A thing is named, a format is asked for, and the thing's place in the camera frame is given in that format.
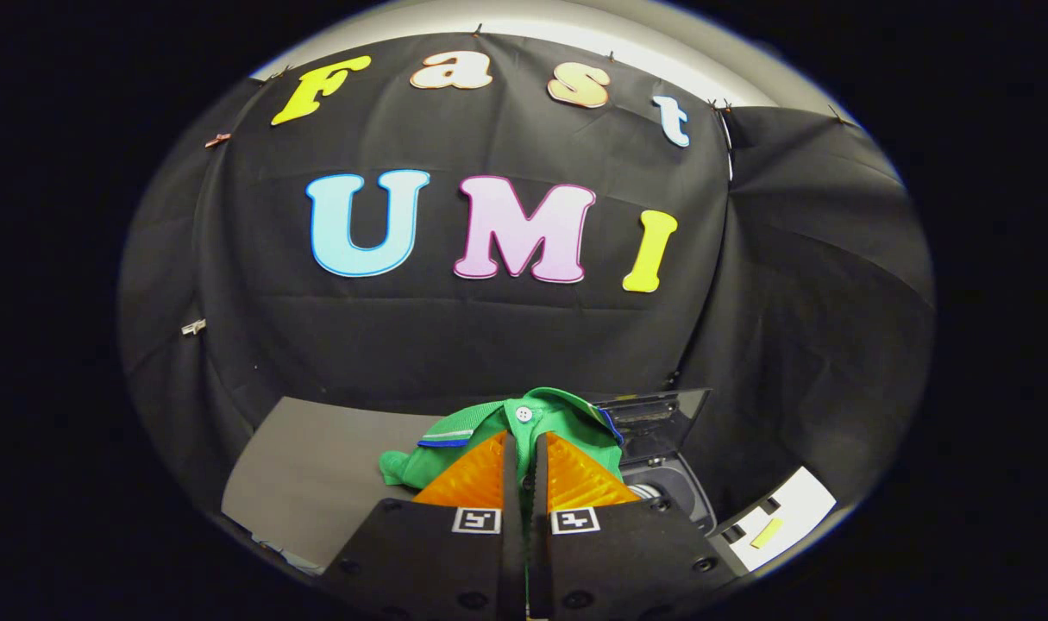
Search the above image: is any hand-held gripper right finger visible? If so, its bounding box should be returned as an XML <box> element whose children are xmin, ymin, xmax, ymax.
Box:
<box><xmin>528</xmin><ymin>431</ymin><xmax>740</xmax><ymax>621</ymax></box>

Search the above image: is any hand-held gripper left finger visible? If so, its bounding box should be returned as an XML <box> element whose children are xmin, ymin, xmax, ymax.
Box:
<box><xmin>321</xmin><ymin>431</ymin><xmax>526</xmax><ymax>621</ymax></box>

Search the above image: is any green polo shirt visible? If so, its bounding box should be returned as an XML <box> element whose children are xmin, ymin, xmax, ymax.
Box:
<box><xmin>379</xmin><ymin>387</ymin><xmax>625</xmax><ymax>491</ymax></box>

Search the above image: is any white board with yellow tab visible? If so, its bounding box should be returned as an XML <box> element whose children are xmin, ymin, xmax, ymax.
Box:
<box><xmin>713</xmin><ymin>466</ymin><xmax>838</xmax><ymax>572</ymax></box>

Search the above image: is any black backdrop cloth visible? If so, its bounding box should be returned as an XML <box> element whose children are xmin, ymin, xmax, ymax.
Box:
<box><xmin>116</xmin><ymin>33</ymin><xmax>936</xmax><ymax>527</ymax></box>

